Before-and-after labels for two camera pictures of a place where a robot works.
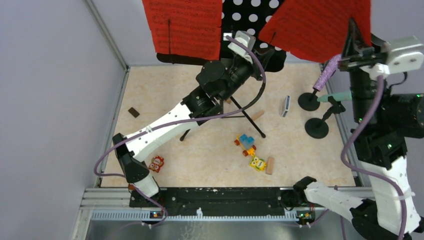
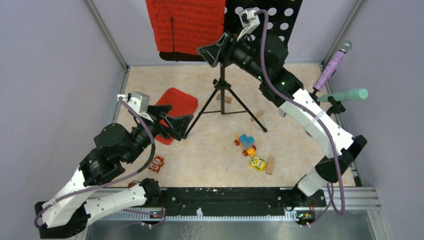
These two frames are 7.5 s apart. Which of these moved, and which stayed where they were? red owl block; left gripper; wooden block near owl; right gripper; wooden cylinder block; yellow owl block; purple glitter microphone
Moved: right gripper; left gripper
Stayed: red owl block; yellow owl block; wooden cylinder block; wooden block near owl; purple glitter microphone
